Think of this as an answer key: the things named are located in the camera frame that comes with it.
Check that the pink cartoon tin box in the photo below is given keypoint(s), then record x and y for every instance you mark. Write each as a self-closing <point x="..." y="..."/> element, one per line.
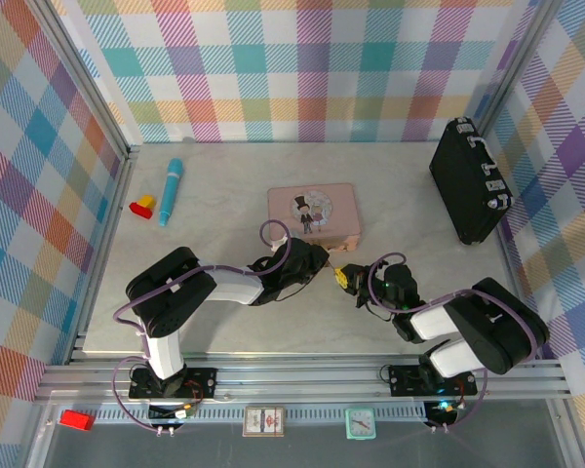
<point x="317" y="209"/>

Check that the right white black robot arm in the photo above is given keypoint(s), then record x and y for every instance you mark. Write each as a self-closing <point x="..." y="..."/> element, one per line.
<point x="497" y="322"/>

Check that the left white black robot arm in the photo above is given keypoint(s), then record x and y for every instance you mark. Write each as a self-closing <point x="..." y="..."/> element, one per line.
<point x="170" y="292"/>

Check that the black briefcase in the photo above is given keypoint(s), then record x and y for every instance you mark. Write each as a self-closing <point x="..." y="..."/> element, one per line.
<point x="468" y="185"/>

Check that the right small circuit board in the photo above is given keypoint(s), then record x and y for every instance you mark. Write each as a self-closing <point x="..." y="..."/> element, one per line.
<point x="443" y="409"/>

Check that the small circuit board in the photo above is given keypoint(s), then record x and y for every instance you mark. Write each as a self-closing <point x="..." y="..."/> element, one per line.
<point x="443" y="409"/>
<point x="175" y="413"/>

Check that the teal square clock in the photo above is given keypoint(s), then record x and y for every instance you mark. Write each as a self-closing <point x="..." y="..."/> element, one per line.
<point x="360" y="423"/>

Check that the blue marker pen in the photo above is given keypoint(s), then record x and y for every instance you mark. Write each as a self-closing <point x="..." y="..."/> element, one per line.
<point x="171" y="192"/>

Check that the playing card box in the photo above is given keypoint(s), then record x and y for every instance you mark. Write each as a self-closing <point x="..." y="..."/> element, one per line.
<point x="263" y="421"/>

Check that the red yellow toy block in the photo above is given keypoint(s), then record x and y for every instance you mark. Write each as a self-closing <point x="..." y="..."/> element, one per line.
<point x="144" y="207"/>

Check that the left small circuit board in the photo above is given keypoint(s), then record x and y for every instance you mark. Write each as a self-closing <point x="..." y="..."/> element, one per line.
<point x="175" y="413"/>

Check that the red plastic block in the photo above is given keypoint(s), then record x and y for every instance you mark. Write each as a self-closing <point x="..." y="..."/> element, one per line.
<point x="77" y="420"/>

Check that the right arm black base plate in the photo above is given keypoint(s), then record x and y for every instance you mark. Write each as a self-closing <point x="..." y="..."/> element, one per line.
<point x="402" y="380"/>

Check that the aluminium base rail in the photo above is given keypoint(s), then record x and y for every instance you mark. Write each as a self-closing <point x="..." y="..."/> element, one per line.
<point x="297" y="380"/>

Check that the right aluminium floor rail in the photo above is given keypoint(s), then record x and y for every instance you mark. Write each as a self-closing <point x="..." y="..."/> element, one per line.
<point x="519" y="278"/>

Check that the aluminium floor rail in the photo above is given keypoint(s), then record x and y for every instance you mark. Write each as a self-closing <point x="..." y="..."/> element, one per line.
<point x="519" y="278"/>
<point x="108" y="244"/>

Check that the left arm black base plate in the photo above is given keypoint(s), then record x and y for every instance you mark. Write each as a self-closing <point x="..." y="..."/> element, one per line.
<point x="200" y="382"/>

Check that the left aluminium floor rail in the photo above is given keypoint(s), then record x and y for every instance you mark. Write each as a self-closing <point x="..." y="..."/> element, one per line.
<point x="108" y="244"/>

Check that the right aluminium frame post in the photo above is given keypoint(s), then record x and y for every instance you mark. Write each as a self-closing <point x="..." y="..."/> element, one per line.
<point x="519" y="61"/>

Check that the aluminium frame post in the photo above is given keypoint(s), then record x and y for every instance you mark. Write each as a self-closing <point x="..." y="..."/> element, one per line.
<point x="519" y="61"/>
<point x="85" y="80"/>

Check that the left aluminium frame post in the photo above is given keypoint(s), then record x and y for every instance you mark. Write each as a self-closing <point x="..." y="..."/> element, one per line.
<point x="85" y="80"/>

